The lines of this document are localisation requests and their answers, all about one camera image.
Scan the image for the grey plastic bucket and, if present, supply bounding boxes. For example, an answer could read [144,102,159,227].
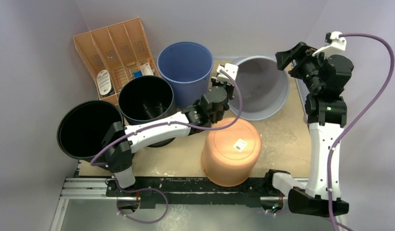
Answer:
[230,55,290,121]

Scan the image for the blue plastic bucket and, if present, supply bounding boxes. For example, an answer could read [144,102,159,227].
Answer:
[157,41,214,109]

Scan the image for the orange plastic bucket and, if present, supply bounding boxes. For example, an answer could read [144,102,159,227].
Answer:
[201,119,262,187]

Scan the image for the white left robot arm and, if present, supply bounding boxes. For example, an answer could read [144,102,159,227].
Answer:
[90,71,242,197]

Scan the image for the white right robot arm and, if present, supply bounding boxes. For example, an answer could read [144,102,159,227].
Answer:
[263,38,354,217]

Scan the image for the small black plastic bucket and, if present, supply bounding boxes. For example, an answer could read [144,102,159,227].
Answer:
[118,75,179,148]

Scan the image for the white red card packet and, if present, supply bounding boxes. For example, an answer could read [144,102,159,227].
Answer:
[140,63,154,76]

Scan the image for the small blue box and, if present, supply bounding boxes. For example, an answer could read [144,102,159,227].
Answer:
[133,71,142,78]

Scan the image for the orange slotted organizer rack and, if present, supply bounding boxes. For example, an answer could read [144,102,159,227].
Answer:
[73,17,161,105]

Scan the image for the white oval label tin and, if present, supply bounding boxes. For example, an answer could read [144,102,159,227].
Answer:
[96,69,114,97]

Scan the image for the large black plastic bucket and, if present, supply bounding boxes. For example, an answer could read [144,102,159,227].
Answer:
[57,100,124,162]

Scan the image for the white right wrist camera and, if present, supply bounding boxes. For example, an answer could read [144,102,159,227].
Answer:
[312,31,347,59]

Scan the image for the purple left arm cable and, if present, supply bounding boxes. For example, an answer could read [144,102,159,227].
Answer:
[89,69,243,167]

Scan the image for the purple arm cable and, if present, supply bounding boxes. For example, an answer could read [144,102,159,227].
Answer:
[326,33,395,231]
[89,69,243,167]

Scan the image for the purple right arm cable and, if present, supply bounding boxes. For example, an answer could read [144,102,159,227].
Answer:
[326,33,395,231]

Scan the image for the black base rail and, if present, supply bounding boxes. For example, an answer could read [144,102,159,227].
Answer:
[105,177,285,211]

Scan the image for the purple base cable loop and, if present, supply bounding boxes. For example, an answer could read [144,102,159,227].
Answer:
[115,187,169,224]

